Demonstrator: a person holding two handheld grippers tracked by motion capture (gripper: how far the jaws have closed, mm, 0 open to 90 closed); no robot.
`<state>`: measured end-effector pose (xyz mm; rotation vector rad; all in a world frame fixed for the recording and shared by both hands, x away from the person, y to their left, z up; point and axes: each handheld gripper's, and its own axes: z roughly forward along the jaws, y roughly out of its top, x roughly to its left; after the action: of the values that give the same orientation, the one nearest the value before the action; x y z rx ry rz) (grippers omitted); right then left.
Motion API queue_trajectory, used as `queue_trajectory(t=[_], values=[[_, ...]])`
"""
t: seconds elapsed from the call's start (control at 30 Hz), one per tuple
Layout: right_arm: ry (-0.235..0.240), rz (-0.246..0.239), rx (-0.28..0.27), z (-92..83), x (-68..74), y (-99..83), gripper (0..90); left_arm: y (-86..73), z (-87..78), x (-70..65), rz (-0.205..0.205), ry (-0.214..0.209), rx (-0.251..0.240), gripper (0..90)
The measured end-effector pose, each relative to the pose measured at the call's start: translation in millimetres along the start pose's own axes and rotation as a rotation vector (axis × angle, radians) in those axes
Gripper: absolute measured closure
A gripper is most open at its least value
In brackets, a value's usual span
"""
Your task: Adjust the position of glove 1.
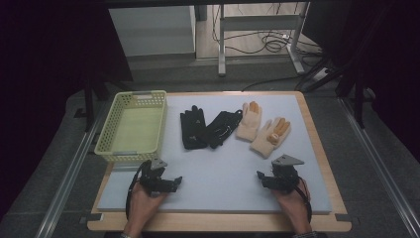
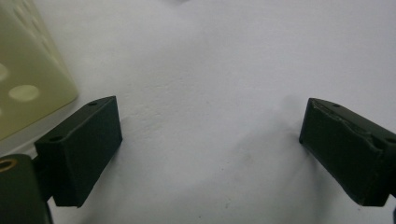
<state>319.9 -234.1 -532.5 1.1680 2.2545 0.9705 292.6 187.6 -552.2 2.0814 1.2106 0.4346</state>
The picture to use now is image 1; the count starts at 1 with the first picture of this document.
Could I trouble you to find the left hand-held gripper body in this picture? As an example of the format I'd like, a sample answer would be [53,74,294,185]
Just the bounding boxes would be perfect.
[138,158,177,196]

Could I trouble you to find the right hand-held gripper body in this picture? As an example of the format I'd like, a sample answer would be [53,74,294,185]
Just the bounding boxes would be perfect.
[263,154,305,193]

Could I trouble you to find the person's left hand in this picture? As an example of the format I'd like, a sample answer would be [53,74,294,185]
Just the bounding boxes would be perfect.
[125,181,168,230]

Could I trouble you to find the person's right hand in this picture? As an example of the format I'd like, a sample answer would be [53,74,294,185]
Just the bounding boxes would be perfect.
[271,178,312,227]

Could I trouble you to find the beige knit glove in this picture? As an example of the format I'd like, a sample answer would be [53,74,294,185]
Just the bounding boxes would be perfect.
[235,100,263,143]
[250,116,292,160]

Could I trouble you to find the black glove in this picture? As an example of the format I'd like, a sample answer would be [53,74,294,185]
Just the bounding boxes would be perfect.
[179,104,210,151]
[205,109,244,150]

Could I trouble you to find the pale green plastic basket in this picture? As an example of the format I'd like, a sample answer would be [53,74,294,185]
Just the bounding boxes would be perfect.
[93,89,168,164]

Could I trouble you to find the black stand legs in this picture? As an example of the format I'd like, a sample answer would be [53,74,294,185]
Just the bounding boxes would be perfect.
[73,73,134,133]

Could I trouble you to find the black tripod stand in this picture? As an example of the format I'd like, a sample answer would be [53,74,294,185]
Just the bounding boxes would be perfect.
[335,59,377,130]

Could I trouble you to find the white power strip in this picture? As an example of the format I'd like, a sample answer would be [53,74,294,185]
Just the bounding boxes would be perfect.
[312,66,330,82]

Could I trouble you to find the white cabinet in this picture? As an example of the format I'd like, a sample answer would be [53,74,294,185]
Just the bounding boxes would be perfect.
[108,5,197,58]

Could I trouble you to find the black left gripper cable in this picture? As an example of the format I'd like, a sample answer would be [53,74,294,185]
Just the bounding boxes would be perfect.
[125,161,151,221]

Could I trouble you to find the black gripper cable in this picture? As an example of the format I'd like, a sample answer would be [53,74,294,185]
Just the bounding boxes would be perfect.
[295,178,313,223]
[125,161,151,221]

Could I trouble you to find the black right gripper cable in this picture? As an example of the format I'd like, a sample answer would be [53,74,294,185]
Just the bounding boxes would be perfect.
[295,178,313,223]

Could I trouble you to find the aluminium rail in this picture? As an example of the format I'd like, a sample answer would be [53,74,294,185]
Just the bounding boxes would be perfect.
[34,98,112,238]
[339,97,420,237]

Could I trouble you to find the black floor cables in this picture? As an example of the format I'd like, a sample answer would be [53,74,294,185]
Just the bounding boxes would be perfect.
[211,4,324,58]

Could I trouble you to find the grey metal stand frame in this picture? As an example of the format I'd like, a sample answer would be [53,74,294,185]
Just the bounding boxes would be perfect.
[217,2,312,77]

